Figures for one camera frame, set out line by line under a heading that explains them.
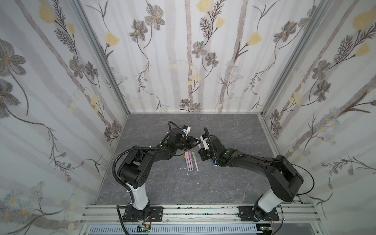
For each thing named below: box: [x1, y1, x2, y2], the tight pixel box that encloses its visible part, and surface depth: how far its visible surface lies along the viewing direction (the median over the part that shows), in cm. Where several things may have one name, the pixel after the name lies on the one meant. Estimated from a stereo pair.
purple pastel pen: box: [188, 150, 194, 171], surface depth 95 cm
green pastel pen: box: [191, 151, 199, 172], surface depth 95 cm
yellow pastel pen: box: [184, 151, 190, 172], surface depth 95 cm
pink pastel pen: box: [186, 151, 192, 172], surface depth 95 cm
